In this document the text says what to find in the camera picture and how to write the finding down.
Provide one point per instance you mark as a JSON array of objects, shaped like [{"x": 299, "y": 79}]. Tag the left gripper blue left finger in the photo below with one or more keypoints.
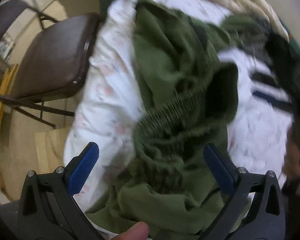
[{"x": 47, "y": 209}]

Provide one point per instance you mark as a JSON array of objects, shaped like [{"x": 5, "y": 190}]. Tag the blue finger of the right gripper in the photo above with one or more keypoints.
[
  {"x": 279, "y": 104},
  {"x": 265, "y": 79}
]

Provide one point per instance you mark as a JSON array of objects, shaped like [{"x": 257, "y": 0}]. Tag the white floral bed sheet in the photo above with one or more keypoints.
[{"x": 111, "y": 103}]

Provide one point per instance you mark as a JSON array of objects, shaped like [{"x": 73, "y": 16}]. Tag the person's right hand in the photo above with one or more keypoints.
[{"x": 291, "y": 167}]

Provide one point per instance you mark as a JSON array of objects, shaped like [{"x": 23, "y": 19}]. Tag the person's left hand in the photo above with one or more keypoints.
[{"x": 140, "y": 231}]

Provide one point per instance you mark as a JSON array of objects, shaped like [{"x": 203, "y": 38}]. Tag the olive green pants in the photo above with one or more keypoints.
[{"x": 190, "y": 97}]

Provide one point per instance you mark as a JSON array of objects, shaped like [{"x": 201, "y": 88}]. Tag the black garment on bed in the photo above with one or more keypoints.
[{"x": 281, "y": 57}]

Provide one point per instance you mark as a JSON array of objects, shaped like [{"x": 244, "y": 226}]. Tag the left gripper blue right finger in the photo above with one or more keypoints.
[{"x": 255, "y": 207}]

